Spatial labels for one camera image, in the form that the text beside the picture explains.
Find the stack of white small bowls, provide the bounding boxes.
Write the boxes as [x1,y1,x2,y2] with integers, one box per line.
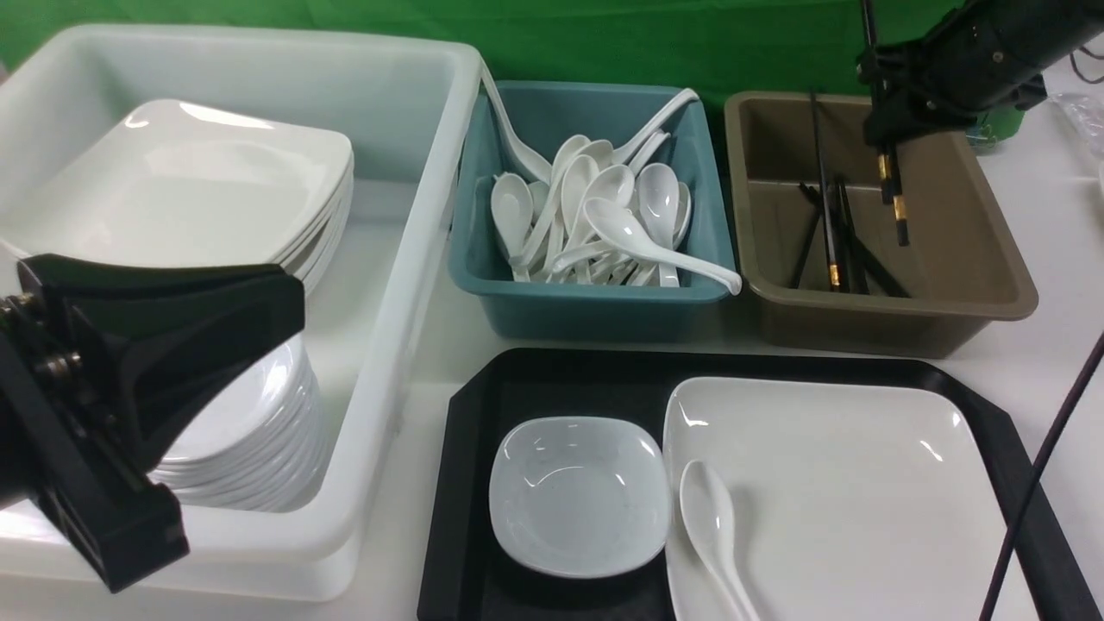
[150,335,327,512]

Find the black chopstick gold tip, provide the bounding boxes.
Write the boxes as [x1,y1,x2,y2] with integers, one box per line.
[862,0,911,248]

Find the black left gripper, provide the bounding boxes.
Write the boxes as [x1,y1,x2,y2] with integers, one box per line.
[1,253,306,593]

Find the white spoon leaning on bin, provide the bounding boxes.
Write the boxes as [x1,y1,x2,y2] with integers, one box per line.
[612,88,700,165]

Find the white square rice plate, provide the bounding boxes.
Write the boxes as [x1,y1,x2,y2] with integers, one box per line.
[664,377,1006,620]

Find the green cloth backdrop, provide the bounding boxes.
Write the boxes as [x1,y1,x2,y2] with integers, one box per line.
[0,0,1027,144]

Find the large white plastic tub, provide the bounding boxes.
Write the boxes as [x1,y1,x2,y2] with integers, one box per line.
[1,24,482,602]

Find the white small bowl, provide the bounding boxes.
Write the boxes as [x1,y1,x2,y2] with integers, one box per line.
[486,415,673,580]

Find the black chopstick upright in bin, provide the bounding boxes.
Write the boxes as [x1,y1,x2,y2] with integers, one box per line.
[808,88,843,293]

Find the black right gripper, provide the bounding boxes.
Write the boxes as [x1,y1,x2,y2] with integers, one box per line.
[856,17,1049,147]

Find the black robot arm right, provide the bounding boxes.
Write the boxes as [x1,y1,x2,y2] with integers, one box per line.
[858,1,1103,147]

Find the brown plastic bin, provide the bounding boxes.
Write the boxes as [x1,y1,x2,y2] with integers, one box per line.
[723,91,1038,359]

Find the black serving tray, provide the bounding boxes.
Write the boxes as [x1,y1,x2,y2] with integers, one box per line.
[418,348,1100,621]

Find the white ceramic soup spoon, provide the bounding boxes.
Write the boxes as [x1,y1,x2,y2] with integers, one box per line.
[678,460,761,620]

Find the stack of white square plates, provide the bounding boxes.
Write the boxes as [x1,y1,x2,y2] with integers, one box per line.
[3,99,354,293]

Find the white spoon at right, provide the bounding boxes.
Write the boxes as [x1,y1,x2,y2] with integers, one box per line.
[637,164,679,251]

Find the clear plastic item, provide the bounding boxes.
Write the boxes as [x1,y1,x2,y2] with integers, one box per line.
[1049,93,1103,161]

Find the teal plastic bin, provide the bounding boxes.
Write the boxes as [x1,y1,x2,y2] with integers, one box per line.
[447,81,737,343]

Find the white spoon at left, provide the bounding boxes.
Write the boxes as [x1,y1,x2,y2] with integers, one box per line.
[490,173,535,282]

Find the black chopsticks lying in bin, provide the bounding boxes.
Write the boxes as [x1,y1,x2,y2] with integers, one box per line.
[789,173,910,298]

